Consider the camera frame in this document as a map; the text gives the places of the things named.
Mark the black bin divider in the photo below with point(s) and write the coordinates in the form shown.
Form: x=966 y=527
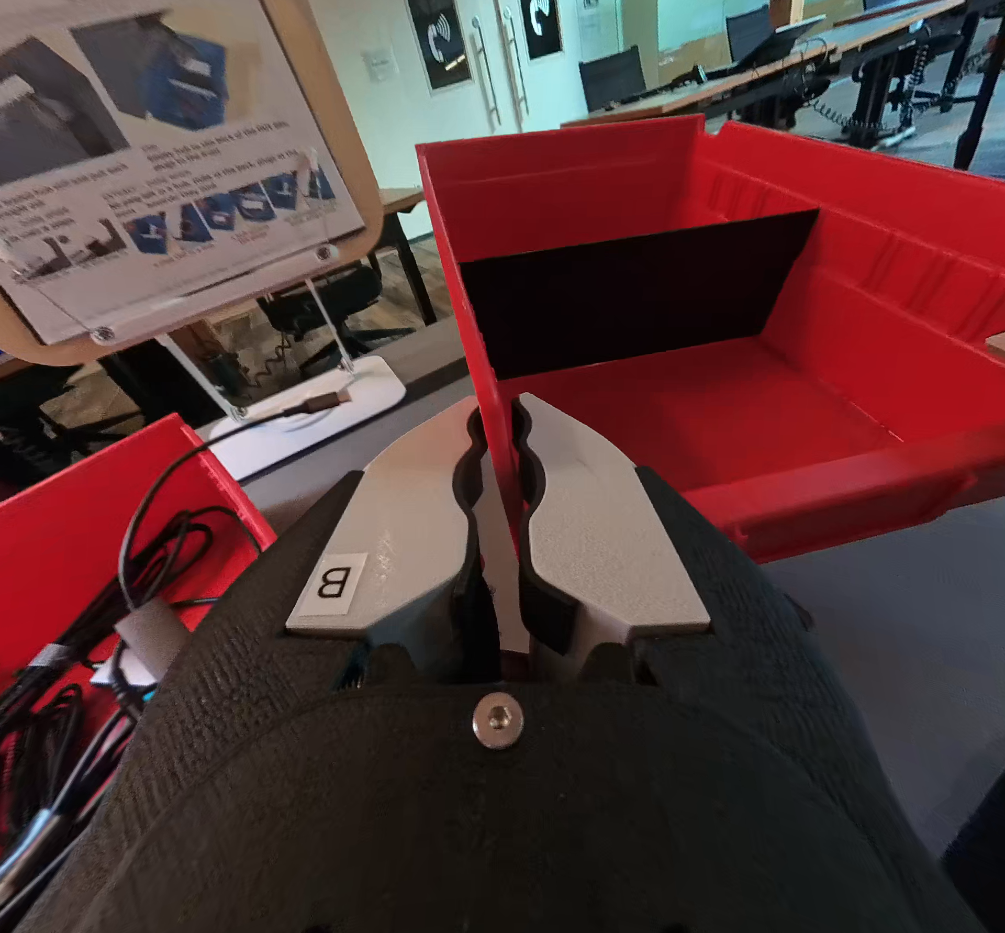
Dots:
x=628 y=289

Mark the long wooden office desk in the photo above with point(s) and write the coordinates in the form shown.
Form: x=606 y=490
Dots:
x=707 y=85

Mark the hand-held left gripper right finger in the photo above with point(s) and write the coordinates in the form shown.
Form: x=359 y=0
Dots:
x=612 y=548

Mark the open laptop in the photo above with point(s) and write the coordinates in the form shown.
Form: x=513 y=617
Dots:
x=777 y=42

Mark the white display stand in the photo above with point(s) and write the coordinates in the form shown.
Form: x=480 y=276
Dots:
x=314 y=422

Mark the instruction poster on stand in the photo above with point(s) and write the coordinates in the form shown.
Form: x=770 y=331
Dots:
x=345 y=124

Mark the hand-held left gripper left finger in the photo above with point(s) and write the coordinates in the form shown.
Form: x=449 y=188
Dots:
x=392 y=548

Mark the black phone sign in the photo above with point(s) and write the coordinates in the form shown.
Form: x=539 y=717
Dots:
x=538 y=2
x=436 y=30

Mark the red plastic bin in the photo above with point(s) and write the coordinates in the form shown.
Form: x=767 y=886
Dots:
x=78 y=493
x=707 y=415

